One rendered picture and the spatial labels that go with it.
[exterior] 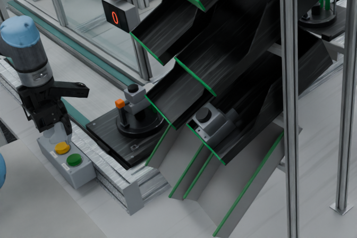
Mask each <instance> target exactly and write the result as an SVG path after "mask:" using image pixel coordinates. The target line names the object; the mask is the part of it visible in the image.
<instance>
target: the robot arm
mask: <svg viewBox="0 0 357 238"><path fill-rule="evenodd" d="M0 55H1V56H5V57H10V58H11V59H12V61H13V64H14V66H15V68H16V71H17V73H18V76H19V78H20V80H21V83H22V85H20V86H18V87H16V89H17V91H18V94H19V96H20V99H21V101H22V104H21V105H22V108H23V110H24V112H25V115H26V117H27V119H28V121H30V120H33V121H34V124H35V126H36V128H37V129H38V130H39V133H42V132H43V136H44V137H45V138H50V139H49V142H50V143H51V144H55V143H58V142H62V141H65V143H66V144H67V145H69V144H70V142H71V138H72V125H71V122H70V119H69V117H68V114H67V109H66V107H65V105H64V103H63V102H62V100H61V97H77V98H87V97H88V94H89V90H90V89H89V88H88V87H87V86H86V85H85V84H84V83H82V82H64V81H54V77H53V72H52V69H51V66H50V64H49V61H48V58H47V55H46V52H45V50H44V47H43V44H42V42H41V39H40V33H39V31H38V29H37V28H36V25H35V23H34V21H33V19H32V18H31V17H29V16H26V15H22V16H14V17H11V18H9V19H7V20H5V21H4V22H0ZM26 111H27V112H28V113H29V114H30V115H29V116H28V115H27V112H26ZM5 178H6V165H5V160H4V158H3V156H2V154H1V153H0V188H1V187H2V186H3V184H4V182H5Z"/></svg>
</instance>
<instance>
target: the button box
mask: <svg viewBox="0 0 357 238"><path fill-rule="evenodd" d="M49 139H50V138H45V137H44V136H43V135H42V136H41V137H39V138H37V142H38V144H39V147H40V150H41V152H42V154H43V155H44V156H45V157H46V158H47V159H48V160H49V161H50V162H51V163H52V164H53V166H54V167H55V168H56V169H57V170H58V171H59V172H60V173H61V174H62V175H63V176H64V177H65V179H66V180H67V181H68V182H69V183H70V184H71V185H72V186H73V187H74V188H75V189H78V188H79V187H81V186H83V185H84V184H86V183H87V182H89V181H91V180H92V179H94V178H95V177H97V174H96V171H95V168H94V165H93V163H92V161H91V160H90V159H89V158H88V157H87V156H86V155H85V154H84V153H83V152H82V151H81V150H80V149H79V148H78V147H77V146H76V145H75V144H74V143H73V142H72V141H71V142H70V144H69V146H70V148H69V150H68V151H67V152H65V153H63V154H58V153H57V152H56V151H55V146H56V145H57V144H58V143H60V142H58V143H55V144H51V143H50V142H49ZM62 142H65V141H62ZM71 154H80V155H81V158H82V161H81V163H80V164H78V165H76V166H69V165H68V164H67V161H66V160H67V157H68V156H69V155H71Z"/></svg>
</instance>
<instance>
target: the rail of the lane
mask: <svg viewBox="0 0 357 238"><path fill-rule="evenodd" d="M0 84H1V86H2V88H3V89H4V90H5V91H6V92H7V93H8V94H9V95H10V96H11V97H12V98H13V99H14V100H15V101H16V102H17V103H18V104H19V105H20V106H21V107H22V105H21V104H22V101H21V99H20V96H19V94H18V91H17V89H16V87H18V86H20V85H22V83H21V80H20V78H19V76H18V73H17V71H16V70H15V69H14V68H13V67H11V66H10V65H9V64H8V63H7V62H6V61H4V60H3V59H2V60H0ZM70 122H71V125H72V138H71V141H72V142H73V143H74V144H75V145H76V146H77V147H78V148H79V149H80V150H81V151H82V152H83V153H84V154H85V155H86V156H87V157H88V158H89V159H90V160H91V161H92V163H93V166H94V168H95V171H96V174H97V177H95V178H94V180H95V181H96V182H97V183H98V184H99V185H100V186H101V187H102V188H103V189H104V190H105V191H106V192H107V193H108V194H109V195H110V196H111V197H112V198H113V199H114V200H115V201H116V202H117V203H118V204H119V205H120V206H121V207H122V208H123V209H124V210H125V211H126V212H127V213H128V214H129V215H130V216H132V215H133V214H135V213H136V212H137V211H139V210H140V209H142V208H143V207H144V204H143V200H142V196H141V193H140V189H139V185H138V181H137V180H136V179H135V178H134V177H133V176H132V175H131V174H130V173H129V172H128V171H127V170H125V169H124V168H123V167H122V166H121V165H120V164H119V163H118V162H117V161H116V160H114V159H113V158H112V157H111V154H112V153H111V150H110V149H109V148H107V147H106V146H105V145H104V144H103V143H102V142H101V141H100V140H99V141H97V144H96V143H95V142H94V141H93V140H92V139H91V138H90V137H89V136H88V135H86V134H85V133H84V132H83V131H82V130H81V129H80V128H79V127H78V126H77V125H75V124H74V123H73V122H72V121H71V120H70Z"/></svg>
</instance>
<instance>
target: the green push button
mask: <svg viewBox="0 0 357 238"><path fill-rule="evenodd" d="M66 161H67V164H68V165H69V166H76V165H78V164H80V163H81V161H82V158H81V155H80V154H71V155H69V156H68V157H67V160H66Z"/></svg>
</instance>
